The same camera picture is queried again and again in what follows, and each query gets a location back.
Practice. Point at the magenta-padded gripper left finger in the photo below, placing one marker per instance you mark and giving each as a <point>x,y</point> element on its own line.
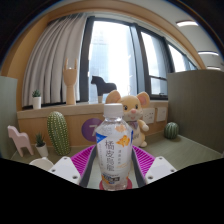
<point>65,168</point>

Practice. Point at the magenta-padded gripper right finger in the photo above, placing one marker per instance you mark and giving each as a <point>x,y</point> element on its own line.
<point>160,168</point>

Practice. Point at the clear drink bottle white cap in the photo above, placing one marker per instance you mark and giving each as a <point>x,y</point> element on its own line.
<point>114,153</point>

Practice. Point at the small plant in white pot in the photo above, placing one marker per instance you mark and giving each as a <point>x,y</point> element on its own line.
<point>37,101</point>
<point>42,150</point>

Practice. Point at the tall green cactus ornament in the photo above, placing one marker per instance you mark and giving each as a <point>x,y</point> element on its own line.
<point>58,133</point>

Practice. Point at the round green cactus ornament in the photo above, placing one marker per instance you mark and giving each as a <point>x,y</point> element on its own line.
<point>171,130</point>

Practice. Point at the purple round number sign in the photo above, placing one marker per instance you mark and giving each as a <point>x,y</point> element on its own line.
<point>88,129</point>

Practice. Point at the pink horse figurine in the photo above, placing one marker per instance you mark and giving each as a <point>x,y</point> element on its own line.
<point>18,138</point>

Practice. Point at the plush mouse toy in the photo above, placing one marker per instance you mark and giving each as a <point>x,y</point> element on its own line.
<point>133,108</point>

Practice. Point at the wooden hand model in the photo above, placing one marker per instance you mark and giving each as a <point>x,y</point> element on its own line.
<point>70,83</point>

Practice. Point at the dark horse figurine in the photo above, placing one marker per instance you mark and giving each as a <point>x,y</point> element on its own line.
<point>101,86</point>

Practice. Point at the grey curtain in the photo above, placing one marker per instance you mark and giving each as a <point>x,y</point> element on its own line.
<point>53,60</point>

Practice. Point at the ceiling lights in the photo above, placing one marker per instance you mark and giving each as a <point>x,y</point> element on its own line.
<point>186,23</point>

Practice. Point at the white wall socket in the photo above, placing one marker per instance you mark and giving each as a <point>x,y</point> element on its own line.
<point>161,114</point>
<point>150,116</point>

